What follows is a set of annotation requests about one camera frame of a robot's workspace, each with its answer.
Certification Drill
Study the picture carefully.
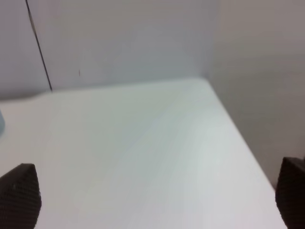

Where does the teal plastic cup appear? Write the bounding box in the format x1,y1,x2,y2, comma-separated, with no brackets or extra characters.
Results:
0,112,5,135

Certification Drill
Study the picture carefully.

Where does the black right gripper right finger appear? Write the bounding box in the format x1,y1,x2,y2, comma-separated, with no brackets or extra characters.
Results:
275,157,305,229

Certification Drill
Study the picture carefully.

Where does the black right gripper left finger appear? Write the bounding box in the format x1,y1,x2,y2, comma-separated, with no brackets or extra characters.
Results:
0,163,42,229

